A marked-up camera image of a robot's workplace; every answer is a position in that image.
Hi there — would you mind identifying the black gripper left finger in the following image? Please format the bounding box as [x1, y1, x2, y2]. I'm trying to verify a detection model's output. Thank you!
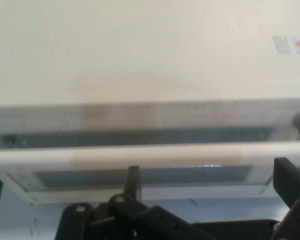
[54, 165, 216, 240]

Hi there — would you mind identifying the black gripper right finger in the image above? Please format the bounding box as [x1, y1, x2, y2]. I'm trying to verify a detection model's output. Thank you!
[272, 156, 300, 240]

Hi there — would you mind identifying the white oven door handle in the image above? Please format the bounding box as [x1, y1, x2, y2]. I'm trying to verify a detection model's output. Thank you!
[0, 109, 300, 171]

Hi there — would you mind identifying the white toaster oven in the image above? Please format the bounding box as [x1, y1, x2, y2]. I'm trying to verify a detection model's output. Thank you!
[0, 0, 300, 205]

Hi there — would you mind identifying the white warning label sticker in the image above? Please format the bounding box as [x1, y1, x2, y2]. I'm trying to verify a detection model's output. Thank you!
[271, 35, 300, 55]

